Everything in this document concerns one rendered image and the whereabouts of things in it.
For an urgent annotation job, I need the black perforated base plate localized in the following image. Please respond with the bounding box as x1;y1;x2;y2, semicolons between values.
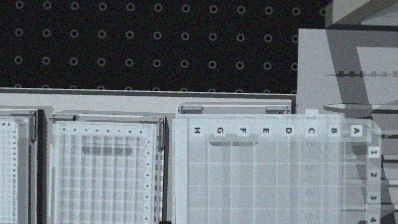
0;0;332;94

